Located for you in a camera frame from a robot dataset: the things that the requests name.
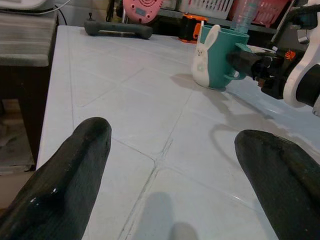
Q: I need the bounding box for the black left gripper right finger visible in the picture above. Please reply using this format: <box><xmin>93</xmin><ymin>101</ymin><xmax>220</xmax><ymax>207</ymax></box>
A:
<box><xmin>234</xmin><ymin>129</ymin><xmax>320</xmax><ymax>240</ymax></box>

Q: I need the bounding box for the teal mug with white rabbit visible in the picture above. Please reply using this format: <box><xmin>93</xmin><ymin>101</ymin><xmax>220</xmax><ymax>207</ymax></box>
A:
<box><xmin>191</xmin><ymin>24</ymin><xmax>253</xmax><ymax>89</ymax></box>

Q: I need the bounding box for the clear plastic measuring cup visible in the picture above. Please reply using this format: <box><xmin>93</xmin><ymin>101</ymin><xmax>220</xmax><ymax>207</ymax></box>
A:
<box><xmin>231</xmin><ymin>0</ymin><xmax>259</xmax><ymax>33</ymax></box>

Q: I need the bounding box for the white appliance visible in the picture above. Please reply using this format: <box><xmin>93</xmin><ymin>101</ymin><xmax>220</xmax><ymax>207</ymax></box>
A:
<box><xmin>0</xmin><ymin>0</ymin><xmax>52</xmax><ymax>12</ymax></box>

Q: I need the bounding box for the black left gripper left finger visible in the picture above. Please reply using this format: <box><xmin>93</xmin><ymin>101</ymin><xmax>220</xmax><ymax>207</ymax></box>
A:
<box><xmin>0</xmin><ymin>116</ymin><xmax>113</xmax><ymax>240</ymax></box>

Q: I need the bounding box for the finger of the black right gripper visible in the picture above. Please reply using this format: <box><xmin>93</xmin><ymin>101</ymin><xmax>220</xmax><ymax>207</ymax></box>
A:
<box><xmin>226</xmin><ymin>50</ymin><xmax>260</xmax><ymax>77</ymax></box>

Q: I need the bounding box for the grey dumbbell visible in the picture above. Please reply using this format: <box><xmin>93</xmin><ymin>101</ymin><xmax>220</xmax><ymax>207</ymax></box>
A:
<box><xmin>83</xmin><ymin>19</ymin><xmax>154</xmax><ymax>40</ymax></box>

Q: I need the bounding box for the white cable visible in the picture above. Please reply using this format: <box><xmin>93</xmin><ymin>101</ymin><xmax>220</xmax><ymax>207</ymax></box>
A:
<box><xmin>48</xmin><ymin>0</ymin><xmax>74</xmax><ymax>13</ymax></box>

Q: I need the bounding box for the dark wooden cabinet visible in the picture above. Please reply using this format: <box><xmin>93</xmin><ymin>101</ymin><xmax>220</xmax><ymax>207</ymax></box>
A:
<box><xmin>0</xmin><ymin>63</ymin><xmax>59</xmax><ymax>173</ymax></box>

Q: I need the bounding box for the orange and black container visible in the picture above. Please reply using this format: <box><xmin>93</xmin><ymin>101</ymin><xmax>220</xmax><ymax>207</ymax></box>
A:
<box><xmin>177</xmin><ymin>13</ymin><xmax>209</xmax><ymax>45</ymax></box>

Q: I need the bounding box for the grey striped cushion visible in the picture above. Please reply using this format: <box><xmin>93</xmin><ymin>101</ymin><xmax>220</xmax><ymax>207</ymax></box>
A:
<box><xmin>0</xmin><ymin>10</ymin><xmax>59</xmax><ymax>68</ymax></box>

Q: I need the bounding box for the pink round kitchen scale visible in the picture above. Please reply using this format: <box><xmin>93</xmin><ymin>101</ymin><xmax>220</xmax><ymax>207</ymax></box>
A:
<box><xmin>122</xmin><ymin>0</ymin><xmax>165</xmax><ymax>25</ymax></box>

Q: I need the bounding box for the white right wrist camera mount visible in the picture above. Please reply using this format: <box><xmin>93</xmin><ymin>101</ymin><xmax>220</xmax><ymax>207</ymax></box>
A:
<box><xmin>283</xmin><ymin>0</ymin><xmax>320</xmax><ymax>109</ymax></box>

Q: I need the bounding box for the white plastic basket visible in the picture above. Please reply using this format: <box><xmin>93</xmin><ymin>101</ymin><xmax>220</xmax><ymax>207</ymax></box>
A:
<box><xmin>179</xmin><ymin>0</ymin><xmax>235</xmax><ymax>20</ymax></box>

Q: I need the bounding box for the pink plastic basket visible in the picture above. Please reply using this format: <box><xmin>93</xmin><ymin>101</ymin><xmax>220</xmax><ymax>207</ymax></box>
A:
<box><xmin>227</xmin><ymin>0</ymin><xmax>294</xmax><ymax>28</ymax></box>

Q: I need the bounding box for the grey metal shelf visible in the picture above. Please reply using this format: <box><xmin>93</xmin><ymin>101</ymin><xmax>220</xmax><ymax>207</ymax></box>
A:
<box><xmin>158</xmin><ymin>8</ymin><xmax>278</xmax><ymax>35</ymax></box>

